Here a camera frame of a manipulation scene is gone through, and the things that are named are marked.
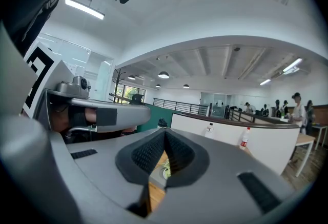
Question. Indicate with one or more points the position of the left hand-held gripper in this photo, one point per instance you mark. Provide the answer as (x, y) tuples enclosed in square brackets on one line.
[(48, 74)]

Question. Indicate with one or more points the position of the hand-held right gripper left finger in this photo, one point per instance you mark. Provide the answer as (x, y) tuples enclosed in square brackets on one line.
[(97, 171)]

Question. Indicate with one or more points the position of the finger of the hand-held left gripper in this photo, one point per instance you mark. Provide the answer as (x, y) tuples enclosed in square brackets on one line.
[(128, 115)]

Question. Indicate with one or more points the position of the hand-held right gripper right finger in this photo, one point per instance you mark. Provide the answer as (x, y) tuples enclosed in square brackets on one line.
[(220, 187)]

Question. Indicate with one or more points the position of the grey tray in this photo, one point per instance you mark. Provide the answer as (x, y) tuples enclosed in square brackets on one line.
[(156, 179)]

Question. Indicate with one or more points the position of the person's left hand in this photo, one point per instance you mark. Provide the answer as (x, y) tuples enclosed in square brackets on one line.
[(77, 116)]

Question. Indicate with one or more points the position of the green partition panel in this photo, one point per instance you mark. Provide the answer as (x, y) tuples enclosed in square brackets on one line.
[(153, 118)]

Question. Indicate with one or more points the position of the black coat rack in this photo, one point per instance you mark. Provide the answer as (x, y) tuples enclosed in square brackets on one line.
[(118, 84)]

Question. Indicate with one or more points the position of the black metal railing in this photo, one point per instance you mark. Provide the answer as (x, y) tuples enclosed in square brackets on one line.
[(238, 115), (179, 106)]

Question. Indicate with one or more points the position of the white bottle red cap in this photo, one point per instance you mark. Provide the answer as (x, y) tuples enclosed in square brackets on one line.
[(244, 141)]

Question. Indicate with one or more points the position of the green potted plant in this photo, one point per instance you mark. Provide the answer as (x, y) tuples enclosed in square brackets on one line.
[(166, 169)]

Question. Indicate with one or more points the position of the white partition panel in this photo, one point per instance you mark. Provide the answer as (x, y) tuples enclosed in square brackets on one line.
[(269, 146)]

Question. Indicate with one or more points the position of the person's black shirt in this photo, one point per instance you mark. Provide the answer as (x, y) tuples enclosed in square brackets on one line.
[(33, 5)]

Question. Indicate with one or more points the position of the ceiling tube light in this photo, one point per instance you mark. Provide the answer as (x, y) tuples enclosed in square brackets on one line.
[(265, 82), (292, 65), (84, 8)]

